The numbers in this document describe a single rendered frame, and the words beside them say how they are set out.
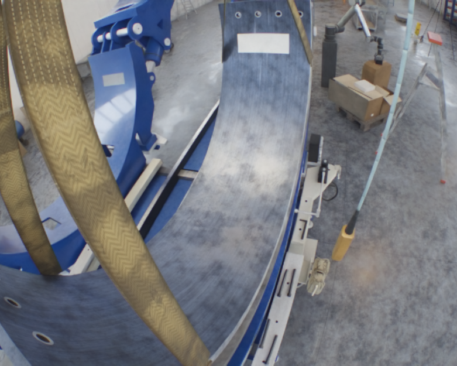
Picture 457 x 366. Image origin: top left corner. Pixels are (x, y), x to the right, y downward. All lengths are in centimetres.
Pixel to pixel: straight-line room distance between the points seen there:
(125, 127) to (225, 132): 145
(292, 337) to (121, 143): 280
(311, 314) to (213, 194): 168
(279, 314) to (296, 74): 170
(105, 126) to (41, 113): 298
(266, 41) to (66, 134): 173
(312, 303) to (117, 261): 251
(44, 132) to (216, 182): 150
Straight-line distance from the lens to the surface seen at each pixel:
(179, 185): 298
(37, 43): 34
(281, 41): 191
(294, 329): 270
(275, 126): 181
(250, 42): 197
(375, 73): 490
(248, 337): 146
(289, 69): 189
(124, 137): 298
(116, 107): 316
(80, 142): 34
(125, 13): 319
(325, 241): 304
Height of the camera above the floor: 267
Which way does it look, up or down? 48 degrees down
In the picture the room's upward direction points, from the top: 14 degrees counter-clockwise
